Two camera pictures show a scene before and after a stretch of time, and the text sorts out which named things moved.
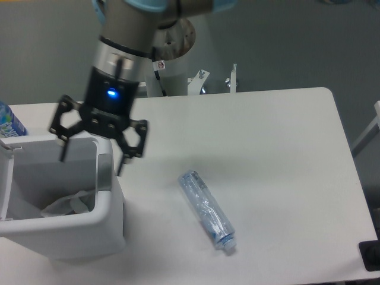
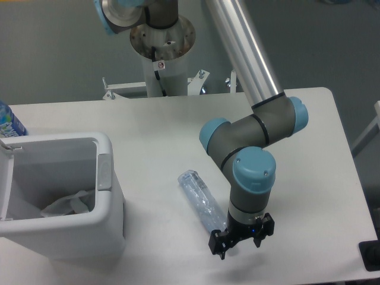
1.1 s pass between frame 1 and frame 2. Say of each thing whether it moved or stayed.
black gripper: moved
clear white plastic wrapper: stayed
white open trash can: stayed
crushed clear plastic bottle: stayed
